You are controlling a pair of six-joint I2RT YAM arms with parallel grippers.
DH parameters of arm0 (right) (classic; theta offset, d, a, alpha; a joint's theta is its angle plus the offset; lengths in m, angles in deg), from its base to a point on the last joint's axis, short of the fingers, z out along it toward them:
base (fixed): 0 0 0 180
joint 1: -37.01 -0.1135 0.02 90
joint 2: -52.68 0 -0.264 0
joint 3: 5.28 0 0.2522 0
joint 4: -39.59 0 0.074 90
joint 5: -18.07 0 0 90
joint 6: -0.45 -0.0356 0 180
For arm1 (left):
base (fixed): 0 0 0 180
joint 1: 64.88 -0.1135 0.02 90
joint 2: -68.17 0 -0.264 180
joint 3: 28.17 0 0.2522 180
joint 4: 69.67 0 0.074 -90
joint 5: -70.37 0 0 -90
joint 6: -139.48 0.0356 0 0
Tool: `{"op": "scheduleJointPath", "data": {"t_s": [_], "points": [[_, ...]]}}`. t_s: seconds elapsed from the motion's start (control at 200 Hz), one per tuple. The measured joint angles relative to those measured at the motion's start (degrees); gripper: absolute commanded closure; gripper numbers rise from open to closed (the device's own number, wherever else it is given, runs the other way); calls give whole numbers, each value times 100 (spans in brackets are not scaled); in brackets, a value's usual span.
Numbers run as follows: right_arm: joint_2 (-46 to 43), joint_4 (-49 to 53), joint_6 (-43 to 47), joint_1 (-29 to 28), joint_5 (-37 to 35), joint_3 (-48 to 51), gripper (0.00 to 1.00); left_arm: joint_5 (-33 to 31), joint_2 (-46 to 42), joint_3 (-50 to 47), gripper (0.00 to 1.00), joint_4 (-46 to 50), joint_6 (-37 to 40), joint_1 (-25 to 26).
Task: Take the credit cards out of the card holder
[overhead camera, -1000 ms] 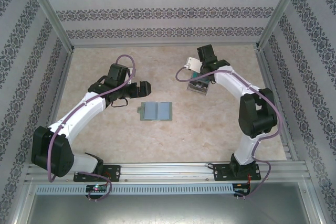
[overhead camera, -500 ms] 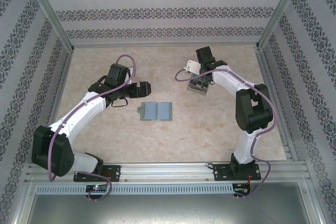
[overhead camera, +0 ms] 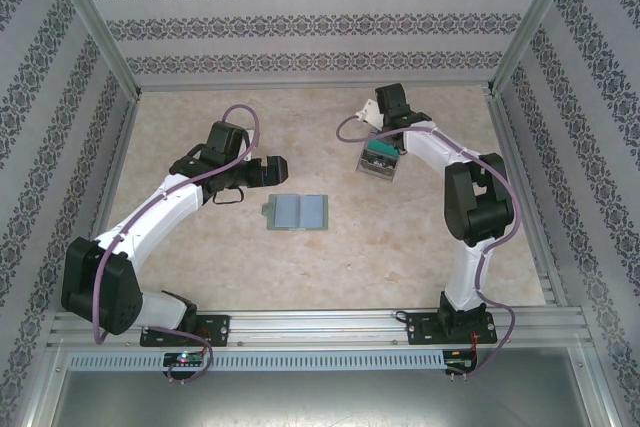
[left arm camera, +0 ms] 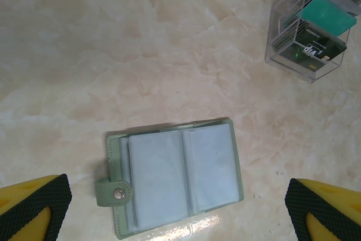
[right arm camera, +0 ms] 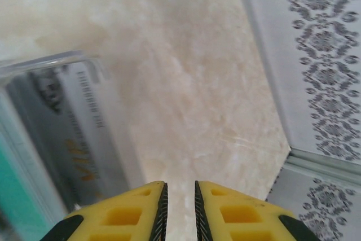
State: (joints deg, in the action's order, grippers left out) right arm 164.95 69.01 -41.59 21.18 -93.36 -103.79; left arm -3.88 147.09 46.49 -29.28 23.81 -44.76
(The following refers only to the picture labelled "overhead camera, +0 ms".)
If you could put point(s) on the green card holder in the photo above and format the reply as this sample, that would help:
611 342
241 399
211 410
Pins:
271 217

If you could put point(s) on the aluminium mounting rail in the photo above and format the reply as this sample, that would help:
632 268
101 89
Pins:
320 327

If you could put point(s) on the teal card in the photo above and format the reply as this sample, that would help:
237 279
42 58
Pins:
380 148

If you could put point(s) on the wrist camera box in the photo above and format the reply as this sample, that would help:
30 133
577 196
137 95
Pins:
371 111
246 137

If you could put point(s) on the aluminium frame post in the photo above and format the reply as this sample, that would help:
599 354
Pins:
90 17
537 17

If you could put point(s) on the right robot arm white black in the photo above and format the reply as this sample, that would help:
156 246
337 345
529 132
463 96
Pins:
475 202

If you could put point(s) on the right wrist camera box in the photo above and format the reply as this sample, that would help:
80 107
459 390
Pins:
371 111

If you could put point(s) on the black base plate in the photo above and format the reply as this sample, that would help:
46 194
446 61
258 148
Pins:
217 329
420 329

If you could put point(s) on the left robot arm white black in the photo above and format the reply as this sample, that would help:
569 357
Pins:
150 212

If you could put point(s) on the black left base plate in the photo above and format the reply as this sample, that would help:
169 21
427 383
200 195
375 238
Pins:
217 329

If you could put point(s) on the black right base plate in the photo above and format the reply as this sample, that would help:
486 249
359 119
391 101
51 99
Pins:
420 329

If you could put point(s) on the dark printed card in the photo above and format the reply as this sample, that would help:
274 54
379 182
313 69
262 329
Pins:
377 163

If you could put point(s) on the circuit board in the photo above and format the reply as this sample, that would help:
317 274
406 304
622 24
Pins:
182 358
457 362

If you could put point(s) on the clear plastic card box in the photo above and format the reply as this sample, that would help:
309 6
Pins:
375 176

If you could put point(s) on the left circuit board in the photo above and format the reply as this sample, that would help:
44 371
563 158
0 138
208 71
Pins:
182 358

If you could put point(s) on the right circuit board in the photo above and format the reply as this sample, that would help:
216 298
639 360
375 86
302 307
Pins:
457 362

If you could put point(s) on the aluminium side rail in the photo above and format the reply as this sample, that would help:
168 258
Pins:
506 132
116 172

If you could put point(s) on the grey metal panel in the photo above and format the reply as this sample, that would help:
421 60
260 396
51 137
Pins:
320 402

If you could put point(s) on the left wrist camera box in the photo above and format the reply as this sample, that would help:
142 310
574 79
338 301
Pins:
246 137

